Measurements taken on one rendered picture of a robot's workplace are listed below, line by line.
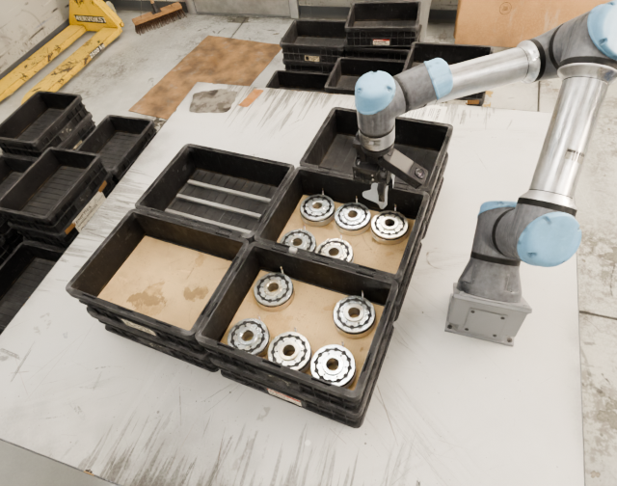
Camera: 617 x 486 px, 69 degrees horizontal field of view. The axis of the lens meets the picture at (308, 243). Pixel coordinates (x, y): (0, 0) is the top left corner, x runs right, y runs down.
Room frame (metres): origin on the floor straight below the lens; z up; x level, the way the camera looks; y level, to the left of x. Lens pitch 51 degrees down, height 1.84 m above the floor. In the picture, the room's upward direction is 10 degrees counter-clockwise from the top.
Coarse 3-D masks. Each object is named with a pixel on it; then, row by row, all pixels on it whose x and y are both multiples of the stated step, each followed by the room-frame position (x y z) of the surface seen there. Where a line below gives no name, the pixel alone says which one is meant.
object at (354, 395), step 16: (304, 256) 0.68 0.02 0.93; (352, 272) 0.61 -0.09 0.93; (368, 272) 0.60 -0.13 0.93; (224, 288) 0.63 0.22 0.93; (208, 320) 0.55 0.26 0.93; (384, 320) 0.47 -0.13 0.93; (224, 352) 0.47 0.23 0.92; (240, 352) 0.46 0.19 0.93; (368, 352) 0.40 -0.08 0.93; (272, 368) 0.41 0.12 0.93; (288, 368) 0.40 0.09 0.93; (368, 368) 0.37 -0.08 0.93; (320, 384) 0.35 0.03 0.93; (352, 400) 0.31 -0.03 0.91
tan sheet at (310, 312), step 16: (304, 288) 0.65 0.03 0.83; (320, 288) 0.64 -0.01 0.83; (256, 304) 0.63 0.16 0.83; (304, 304) 0.61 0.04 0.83; (320, 304) 0.60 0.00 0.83; (272, 320) 0.58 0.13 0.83; (288, 320) 0.57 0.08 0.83; (304, 320) 0.56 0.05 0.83; (320, 320) 0.55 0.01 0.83; (224, 336) 0.56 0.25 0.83; (272, 336) 0.53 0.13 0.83; (304, 336) 0.52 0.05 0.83; (320, 336) 0.51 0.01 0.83; (336, 336) 0.50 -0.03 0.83; (368, 336) 0.49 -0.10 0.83; (288, 352) 0.48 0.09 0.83; (352, 352) 0.45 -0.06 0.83; (336, 368) 0.42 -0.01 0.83; (352, 384) 0.38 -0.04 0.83
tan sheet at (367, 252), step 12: (300, 204) 0.96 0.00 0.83; (336, 204) 0.93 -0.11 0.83; (300, 216) 0.91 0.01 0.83; (372, 216) 0.86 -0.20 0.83; (288, 228) 0.87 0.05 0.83; (300, 228) 0.86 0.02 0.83; (312, 228) 0.86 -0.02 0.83; (324, 228) 0.85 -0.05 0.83; (324, 240) 0.80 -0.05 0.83; (348, 240) 0.79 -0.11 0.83; (360, 240) 0.78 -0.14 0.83; (372, 240) 0.77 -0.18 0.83; (360, 252) 0.74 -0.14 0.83; (372, 252) 0.73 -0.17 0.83; (384, 252) 0.72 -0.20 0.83; (396, 252) 0.72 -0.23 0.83; (372, 264) 0.69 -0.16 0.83; (384, 264) 0.68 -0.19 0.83; (396, 264) 0.68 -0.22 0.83
